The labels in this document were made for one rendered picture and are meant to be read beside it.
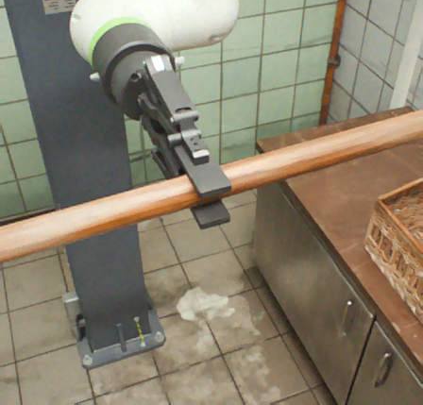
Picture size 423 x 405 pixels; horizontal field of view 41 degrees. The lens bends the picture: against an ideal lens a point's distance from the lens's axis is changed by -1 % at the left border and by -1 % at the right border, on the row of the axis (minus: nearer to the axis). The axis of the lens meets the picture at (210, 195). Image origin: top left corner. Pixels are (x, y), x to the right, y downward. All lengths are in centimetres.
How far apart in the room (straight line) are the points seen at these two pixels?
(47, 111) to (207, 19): 51
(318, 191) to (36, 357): 100
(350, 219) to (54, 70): 75
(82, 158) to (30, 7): 36
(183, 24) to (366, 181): 85
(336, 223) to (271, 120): 95
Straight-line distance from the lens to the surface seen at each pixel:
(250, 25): 199
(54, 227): 49
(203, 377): 175
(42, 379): 182
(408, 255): 118
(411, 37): 182
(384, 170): 155
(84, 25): 76
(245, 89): 210
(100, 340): 177
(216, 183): 49
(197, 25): 78
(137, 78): 64
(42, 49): 113
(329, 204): 141
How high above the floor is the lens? 152
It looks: 42 degrees down
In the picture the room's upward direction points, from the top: straight up
